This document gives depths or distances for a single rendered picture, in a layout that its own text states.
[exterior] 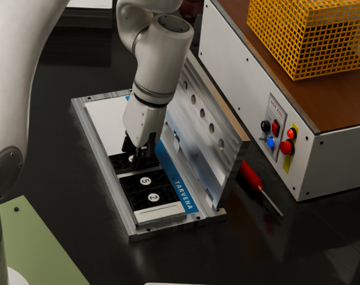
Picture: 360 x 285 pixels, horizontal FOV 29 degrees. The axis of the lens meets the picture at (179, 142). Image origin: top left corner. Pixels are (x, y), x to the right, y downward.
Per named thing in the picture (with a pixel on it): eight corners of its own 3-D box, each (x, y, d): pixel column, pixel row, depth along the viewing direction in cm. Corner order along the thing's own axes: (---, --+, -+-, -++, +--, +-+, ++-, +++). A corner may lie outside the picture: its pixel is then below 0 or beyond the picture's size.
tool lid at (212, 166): (161, 17, 160) (168, 17, 161) (142, 85, 171) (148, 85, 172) (242, 141, 130) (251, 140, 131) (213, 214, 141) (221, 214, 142)
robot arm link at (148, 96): (129, 67, 140) (125, 80, 142) (143, 94, 134) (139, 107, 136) (167, 68, 144) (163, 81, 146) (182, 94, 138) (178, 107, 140)
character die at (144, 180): (118, 181, 147) (118, 177, 146) (163, 172, 150) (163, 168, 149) (126, 198, 143) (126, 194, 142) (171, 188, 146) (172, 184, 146)
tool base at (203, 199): (70, 106, 167) (70, 94, 165) (153, 92, 174) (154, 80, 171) (128, 243, 137) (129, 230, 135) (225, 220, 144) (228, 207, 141)
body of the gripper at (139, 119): (128, 75, 142) (116, 119, 148) (144, 106, 135) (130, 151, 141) (161, 76, 145) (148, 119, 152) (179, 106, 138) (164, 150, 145)
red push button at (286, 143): (277, 149, 147) (280, 137, 145) (285, 147, 148) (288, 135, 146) (285, 159, 145) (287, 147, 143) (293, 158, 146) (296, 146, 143)
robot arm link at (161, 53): (124, 70, 139) (152, 97, 134) (140, 11, 131) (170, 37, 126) (157, 64, 144) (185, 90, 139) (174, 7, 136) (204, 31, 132)
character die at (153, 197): (126, 198, 143) (126, 194, 142) (172, 188, 146) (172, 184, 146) (134, 215, 140) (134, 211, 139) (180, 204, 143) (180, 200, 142)
